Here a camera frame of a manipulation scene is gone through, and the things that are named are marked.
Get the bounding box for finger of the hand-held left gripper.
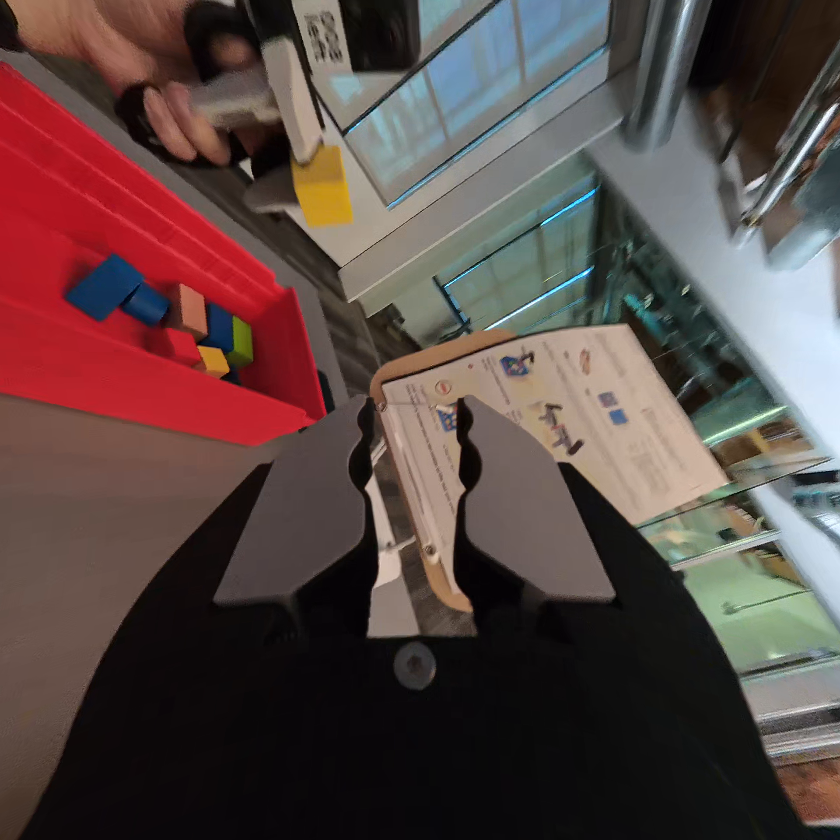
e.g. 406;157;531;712
261;36;327;165
244;169;309;215

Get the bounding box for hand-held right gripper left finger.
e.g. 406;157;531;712
213;395;380;608

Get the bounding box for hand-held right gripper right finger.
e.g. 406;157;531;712
453;395;618;606

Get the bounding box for tan wooden block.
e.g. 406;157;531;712
169;283;210;342

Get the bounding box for blue triangular wooden block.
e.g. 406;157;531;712
64;255;145;322

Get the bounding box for red plastic bin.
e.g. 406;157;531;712
0;62;328;447

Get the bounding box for person's left hand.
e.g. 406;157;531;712
23;0;234;165

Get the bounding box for printed instruction sheet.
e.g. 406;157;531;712
381;325;729;572

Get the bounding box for white board stand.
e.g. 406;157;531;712
364;440;424;639

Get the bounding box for shiny metal pipe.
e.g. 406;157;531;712
620;0;716;153
738;98;840;227

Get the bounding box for black wristband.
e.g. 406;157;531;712
0;0;27;53

